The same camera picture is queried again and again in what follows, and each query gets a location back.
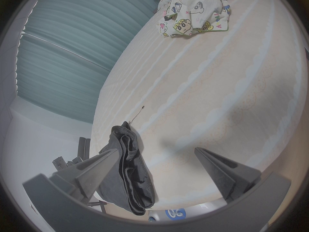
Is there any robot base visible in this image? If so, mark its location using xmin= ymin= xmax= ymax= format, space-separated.
xmin=148 ymin=199 xmax=228 ymax=223

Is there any blue-green curtain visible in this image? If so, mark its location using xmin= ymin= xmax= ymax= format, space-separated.
xmin=24 ymin=0 xmax=157 ymax=71
xmin=16 ymin=34 xmax=111 ymax=125

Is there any white printed garment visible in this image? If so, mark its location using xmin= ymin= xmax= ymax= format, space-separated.
xmin=156 ymin=0 xmax=233 ymax=39

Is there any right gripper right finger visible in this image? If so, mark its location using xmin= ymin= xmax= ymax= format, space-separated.
xmin=194 ymin=147 xmax=262 ymax=200

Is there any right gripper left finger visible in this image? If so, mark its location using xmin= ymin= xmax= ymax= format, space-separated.
xmin=49 ymin=149 xmax=120 ymax=199

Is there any bed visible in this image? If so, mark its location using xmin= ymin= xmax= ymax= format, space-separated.
xmin=90 ymin=0 xmax=309 ymax=206

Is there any black T-shirt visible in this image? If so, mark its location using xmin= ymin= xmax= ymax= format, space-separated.
xmin=97 ymin=106 xmax=155 ymax=216

